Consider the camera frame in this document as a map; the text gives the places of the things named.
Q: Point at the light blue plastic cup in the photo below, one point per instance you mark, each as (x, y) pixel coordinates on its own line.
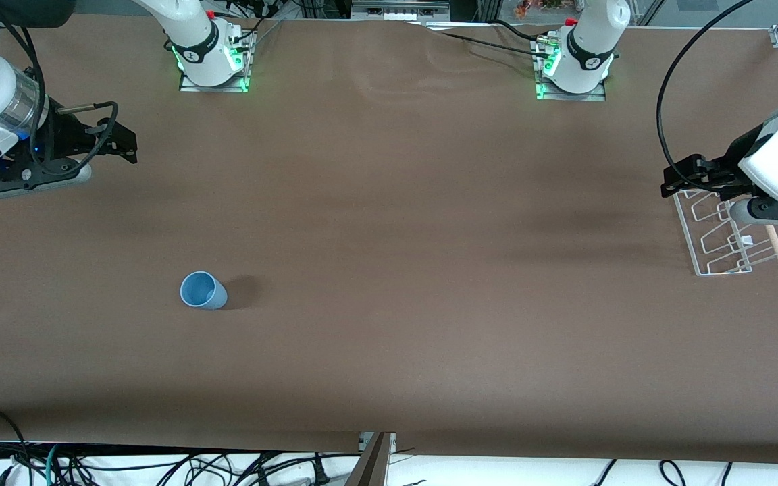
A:
(206, 297)

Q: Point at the silver table bracket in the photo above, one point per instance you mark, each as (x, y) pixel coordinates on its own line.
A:
(364, 440)

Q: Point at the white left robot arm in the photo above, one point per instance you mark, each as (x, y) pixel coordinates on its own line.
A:
(585, 61)

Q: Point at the grey metal rail unit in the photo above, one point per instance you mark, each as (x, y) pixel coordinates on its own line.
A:
(402, 7)

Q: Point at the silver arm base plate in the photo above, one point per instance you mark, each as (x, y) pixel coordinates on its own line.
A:
(591, 96)
(193, 86)

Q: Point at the dark metal table beam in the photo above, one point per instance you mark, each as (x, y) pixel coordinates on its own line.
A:
(372, 466)

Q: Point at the black frame post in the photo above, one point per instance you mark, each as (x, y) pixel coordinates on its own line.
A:
(487, 8)

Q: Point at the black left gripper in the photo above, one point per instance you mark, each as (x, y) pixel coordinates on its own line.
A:
(727, 165)

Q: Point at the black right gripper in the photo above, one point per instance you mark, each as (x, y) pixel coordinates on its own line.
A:
(66, 134)

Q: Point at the orange objects behind glass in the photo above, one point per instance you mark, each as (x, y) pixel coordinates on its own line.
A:
(537, 7)

